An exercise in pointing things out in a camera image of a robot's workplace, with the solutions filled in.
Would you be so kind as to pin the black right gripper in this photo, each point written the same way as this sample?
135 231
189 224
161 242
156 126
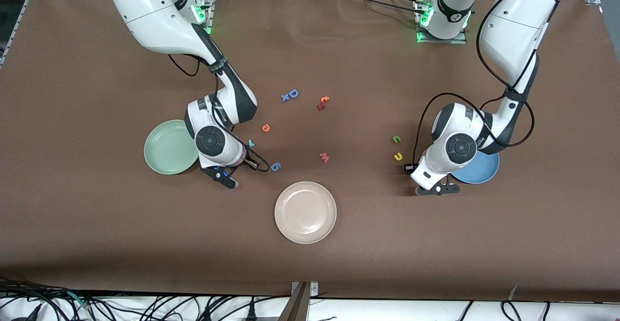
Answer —
248 157

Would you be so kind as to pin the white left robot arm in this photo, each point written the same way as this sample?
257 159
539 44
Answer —
513 25

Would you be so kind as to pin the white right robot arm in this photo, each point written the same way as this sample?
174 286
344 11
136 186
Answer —
145 11

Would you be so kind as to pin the blue foam letter g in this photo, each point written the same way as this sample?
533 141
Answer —
272 166

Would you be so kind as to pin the beige plate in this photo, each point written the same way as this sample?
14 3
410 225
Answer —
305 212

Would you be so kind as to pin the pink foam letter w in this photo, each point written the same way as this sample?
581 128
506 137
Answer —
324 158

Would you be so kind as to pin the blue plate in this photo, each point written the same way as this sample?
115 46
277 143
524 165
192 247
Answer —
484 171

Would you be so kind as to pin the blue foam letter D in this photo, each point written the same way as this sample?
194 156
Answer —
290 94

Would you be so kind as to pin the mint green plate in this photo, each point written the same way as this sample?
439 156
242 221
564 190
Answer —
167 149

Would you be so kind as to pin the brown table cover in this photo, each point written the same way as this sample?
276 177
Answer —
310 45

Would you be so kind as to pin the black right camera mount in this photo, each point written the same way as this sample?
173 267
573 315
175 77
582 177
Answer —
218 172

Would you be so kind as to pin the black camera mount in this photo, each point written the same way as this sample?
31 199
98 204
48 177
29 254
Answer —
438 190
218 172

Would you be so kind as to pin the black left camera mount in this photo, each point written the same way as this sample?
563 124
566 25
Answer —
438 190

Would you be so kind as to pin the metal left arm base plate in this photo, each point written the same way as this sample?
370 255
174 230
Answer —
443 41

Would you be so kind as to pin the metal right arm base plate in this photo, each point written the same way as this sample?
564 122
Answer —
211 18

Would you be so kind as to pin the metal table edge bracket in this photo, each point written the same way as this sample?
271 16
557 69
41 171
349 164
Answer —
298 306

